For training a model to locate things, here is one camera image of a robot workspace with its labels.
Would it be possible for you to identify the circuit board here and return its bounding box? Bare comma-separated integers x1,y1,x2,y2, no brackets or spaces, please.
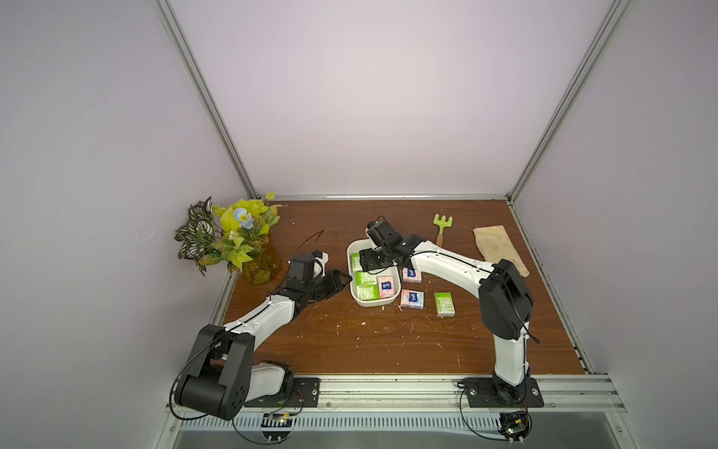
498,411,532,445
260,413,295,445

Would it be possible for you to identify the aluminium front rail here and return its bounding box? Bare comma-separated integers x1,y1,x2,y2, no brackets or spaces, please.
247,374,626,413

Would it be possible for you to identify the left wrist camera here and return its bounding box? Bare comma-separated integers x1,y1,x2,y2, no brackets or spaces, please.
312,250,329,278

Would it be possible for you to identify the right circuit board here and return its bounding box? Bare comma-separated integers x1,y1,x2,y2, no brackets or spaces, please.
498,411,532,445

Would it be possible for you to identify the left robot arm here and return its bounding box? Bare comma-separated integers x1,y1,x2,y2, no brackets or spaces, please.
168,251,353,420

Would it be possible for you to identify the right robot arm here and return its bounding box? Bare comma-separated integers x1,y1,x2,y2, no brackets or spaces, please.
360,220,535,407

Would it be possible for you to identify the green tissue pack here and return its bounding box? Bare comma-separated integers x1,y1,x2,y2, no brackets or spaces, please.
355,271,378,285
356,284,381,301
350,253,363,272
435,292,455,318

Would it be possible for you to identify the green toy rake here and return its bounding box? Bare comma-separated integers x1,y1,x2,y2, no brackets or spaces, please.
433,213,454,247

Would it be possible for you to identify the white storage box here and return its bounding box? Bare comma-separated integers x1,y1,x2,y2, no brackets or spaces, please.
346,239,400,308

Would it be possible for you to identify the beige work glove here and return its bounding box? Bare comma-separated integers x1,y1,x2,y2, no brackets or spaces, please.
473,226,530,278

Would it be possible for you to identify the left circuit board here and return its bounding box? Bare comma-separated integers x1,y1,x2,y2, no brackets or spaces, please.
260,413,295,445

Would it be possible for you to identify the artificial plant in vase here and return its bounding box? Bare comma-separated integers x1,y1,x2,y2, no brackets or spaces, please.
174,192,282,285

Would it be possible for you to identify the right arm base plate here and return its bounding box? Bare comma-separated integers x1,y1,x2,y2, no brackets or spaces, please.
457,376,545,409

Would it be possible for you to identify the pink tissue pack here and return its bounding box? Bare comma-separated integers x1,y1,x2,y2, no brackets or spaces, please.
400,289,424,310
402,268,423,284
377,276,396,299

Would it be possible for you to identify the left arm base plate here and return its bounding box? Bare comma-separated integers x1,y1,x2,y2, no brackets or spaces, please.
245,377,321,409

